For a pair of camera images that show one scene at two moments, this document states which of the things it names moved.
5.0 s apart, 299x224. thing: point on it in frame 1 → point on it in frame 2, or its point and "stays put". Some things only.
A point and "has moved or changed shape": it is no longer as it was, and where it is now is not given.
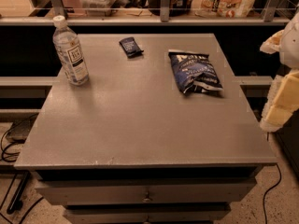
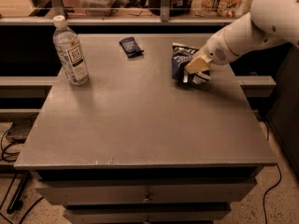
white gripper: (291, 46) → (215, 51)
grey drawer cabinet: (129, 147) stays put
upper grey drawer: (147, 191) stays put
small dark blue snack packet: (131, 48) stays put
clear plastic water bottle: (70, 51) stays put
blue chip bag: (194, 72) has moved or changed shape
